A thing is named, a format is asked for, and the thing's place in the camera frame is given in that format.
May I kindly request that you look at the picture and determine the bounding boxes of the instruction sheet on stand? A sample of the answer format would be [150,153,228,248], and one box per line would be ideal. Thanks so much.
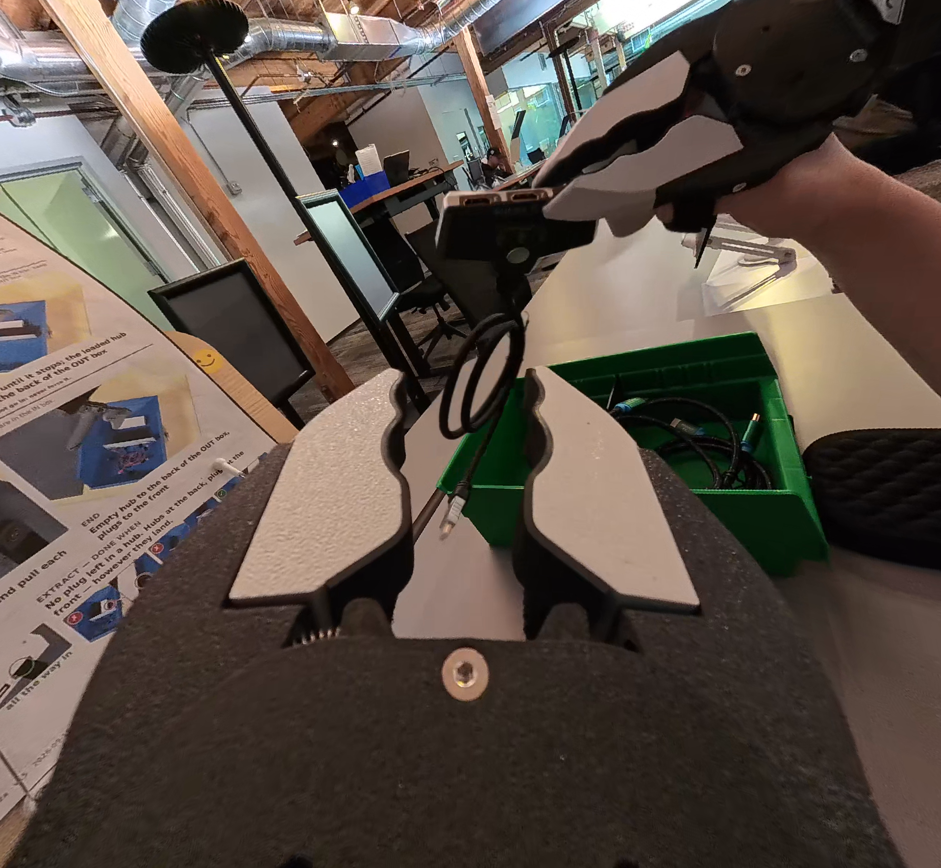
[170,332,302,446]

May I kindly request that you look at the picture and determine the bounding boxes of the green plastic bin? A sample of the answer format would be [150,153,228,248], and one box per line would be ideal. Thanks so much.
[439,332,829,578]

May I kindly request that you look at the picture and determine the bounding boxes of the black square hub lead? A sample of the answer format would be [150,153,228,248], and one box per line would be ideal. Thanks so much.
[439,266,527,540]

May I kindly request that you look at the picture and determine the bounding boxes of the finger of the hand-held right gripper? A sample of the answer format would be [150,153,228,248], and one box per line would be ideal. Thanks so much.
[533,53,693,190]
[542,116,745,239]

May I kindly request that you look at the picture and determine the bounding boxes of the person's right forearm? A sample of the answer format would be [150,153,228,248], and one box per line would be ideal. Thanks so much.
[718,134,941,387]

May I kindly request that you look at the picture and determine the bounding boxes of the black round object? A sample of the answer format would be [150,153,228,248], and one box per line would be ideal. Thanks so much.
[805,428,941,569]

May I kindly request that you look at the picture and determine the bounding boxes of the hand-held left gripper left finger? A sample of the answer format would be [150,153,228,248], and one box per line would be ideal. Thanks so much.
[228,369,413,607]

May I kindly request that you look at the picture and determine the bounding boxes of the printed instruction sheet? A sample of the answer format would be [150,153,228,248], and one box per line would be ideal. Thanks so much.
[0,215,280,818]

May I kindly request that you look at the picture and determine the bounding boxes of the braided hdmi cable green plugs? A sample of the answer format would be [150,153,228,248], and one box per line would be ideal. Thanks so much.
[647,398,774,491]

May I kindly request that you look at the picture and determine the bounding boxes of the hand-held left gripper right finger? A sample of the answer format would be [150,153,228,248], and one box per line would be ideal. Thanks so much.
[518,366,702,615]

